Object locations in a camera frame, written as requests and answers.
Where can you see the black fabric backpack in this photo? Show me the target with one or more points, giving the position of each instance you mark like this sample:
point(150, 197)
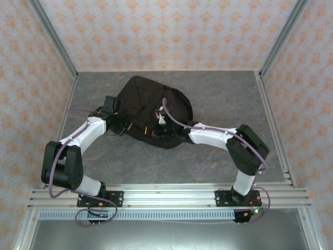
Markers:
point(145, 99)

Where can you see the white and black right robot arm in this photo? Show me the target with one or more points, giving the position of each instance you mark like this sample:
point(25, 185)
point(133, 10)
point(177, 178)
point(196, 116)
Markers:
point(208, 135)

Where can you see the aluminium side rail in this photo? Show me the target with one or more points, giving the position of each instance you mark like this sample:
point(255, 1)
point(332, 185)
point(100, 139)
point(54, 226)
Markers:
point(70, 92)
point(262, 84)

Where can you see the aluminium cross rail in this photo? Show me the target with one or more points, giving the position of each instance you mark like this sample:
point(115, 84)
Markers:
point(169, 198)

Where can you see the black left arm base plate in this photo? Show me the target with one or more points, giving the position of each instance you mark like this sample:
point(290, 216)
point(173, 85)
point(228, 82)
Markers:
point(117, 199)

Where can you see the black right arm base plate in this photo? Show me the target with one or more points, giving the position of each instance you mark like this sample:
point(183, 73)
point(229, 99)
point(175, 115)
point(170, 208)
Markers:
point(221, 199)

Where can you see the aluminium corner post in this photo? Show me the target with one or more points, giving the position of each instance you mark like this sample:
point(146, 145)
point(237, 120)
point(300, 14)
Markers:
point(283, 36)
point(56, 41)

